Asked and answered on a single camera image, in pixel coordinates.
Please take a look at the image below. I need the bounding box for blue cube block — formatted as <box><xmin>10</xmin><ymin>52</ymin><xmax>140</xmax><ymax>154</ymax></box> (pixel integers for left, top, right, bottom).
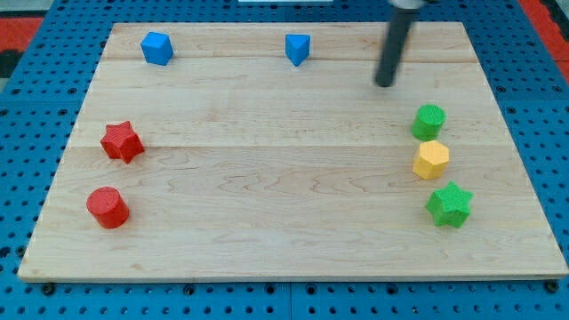
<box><xmin>140</xmin><ymin>32</ymin><xmax>173</xmax><ymax>66</ymax></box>

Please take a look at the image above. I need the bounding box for green cylinder block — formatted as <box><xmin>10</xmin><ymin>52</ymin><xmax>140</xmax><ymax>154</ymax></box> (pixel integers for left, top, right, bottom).
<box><xmin>411</xmin><ymin>104</ymin><xmax>446</xmax><ymax>141</ymax></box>

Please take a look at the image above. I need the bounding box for wooden board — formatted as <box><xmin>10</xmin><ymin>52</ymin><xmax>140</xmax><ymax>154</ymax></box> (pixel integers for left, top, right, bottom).
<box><xmin>18</xmin><ymin>22</ymin><xmax>568</xmax><ymax>284</ymax></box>

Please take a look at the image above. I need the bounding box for red star block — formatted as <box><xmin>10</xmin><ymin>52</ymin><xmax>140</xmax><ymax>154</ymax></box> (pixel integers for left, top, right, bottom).
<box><xmin>100</xmin><ymin>121</ymin><xmax>145</xmax><ymax>164</ymax></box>

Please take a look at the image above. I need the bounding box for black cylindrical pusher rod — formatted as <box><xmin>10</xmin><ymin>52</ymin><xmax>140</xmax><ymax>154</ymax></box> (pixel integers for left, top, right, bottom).
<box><xmin>374</xmin><ymin>7</ymin><xmax>420</xmax><ymax>87</ymax></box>

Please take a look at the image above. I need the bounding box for silver rod mount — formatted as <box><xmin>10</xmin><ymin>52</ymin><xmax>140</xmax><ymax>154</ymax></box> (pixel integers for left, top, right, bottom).
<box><xmin>389</xmin><ymin>0</ymin><xmax>427</xmax><ymax>10</ymax></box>

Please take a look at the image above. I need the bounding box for blue triangle block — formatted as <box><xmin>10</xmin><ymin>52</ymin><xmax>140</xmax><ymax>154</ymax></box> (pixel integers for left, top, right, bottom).
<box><xmin>285</xmin><ymin>34</ymin><xmax>311</xmax><ymax>67</ymax></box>

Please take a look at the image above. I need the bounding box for yellow hexagon block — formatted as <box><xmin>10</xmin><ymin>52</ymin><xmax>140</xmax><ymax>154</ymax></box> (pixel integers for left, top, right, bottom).
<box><xmin>412</xmin><ymin>140</ymin><xmax>450</xmax><ymax>180</ymax></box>

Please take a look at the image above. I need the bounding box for red cylinder block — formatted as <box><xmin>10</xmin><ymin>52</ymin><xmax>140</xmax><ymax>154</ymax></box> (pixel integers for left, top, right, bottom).
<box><xmin>86</xmin><ymin>187</ymin><xmax>130</xmax><ymax>228</ymax></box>

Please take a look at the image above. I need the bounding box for green star block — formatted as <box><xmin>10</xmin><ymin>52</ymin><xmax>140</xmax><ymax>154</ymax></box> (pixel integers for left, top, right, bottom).
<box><xmin>425</xmin><ymin>181</ymin><xmax>474</xmax><ymax>228</ymax></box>

